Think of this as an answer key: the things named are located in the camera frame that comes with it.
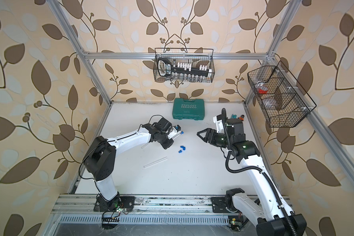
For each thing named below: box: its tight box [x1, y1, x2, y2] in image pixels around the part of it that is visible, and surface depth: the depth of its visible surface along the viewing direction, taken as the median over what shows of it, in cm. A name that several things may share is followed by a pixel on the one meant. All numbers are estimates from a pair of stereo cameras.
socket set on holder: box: [157, 58, 212, 77], surface depth 84 cm
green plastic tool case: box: [172, 97, 206, 121], surface depth 114 cm
